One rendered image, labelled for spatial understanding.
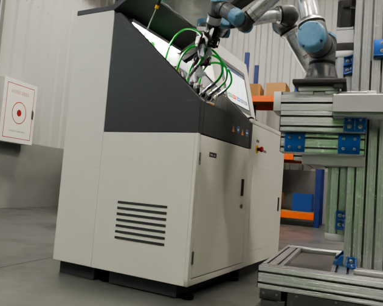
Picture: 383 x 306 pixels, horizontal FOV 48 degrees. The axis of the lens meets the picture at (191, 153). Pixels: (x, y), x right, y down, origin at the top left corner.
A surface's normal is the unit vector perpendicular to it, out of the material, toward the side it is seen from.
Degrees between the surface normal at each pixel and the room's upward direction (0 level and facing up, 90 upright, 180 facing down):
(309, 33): 98
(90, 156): 90
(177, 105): 90
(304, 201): 90
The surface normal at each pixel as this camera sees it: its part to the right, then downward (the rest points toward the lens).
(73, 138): -0.47, -0.11
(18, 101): 0.93, 0.04
